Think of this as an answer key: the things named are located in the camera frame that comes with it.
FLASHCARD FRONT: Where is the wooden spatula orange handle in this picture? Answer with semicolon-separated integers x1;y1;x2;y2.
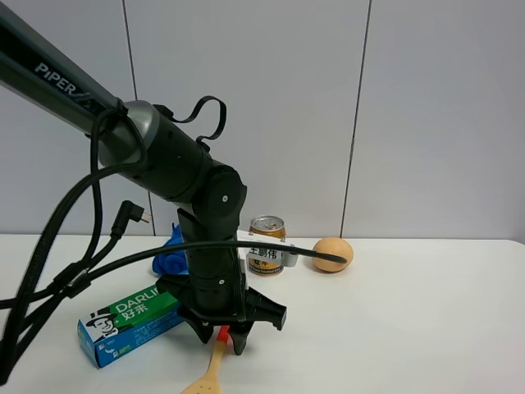
182;326;229;394

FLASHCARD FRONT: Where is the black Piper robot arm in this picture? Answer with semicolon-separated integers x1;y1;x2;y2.
1;7;286;358

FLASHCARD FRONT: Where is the gold Red Bull can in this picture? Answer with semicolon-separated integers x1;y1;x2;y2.
248;215;286;277

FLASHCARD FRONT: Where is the Darlie toothpaste box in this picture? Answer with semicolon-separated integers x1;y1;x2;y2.
76;285;182;369

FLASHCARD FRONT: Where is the tan round fruit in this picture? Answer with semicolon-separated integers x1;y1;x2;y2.
313;237;354;273

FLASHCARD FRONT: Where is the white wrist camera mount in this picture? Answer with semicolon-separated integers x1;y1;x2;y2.
237;230;298;277

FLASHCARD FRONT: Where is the black cable bundle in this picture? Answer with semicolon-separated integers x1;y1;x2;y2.
0;96;348;375

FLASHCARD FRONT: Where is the rolled blue cloth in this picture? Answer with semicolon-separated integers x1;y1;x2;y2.
152;223;188;276

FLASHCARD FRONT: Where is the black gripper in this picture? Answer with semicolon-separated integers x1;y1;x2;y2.
157;275;286;355

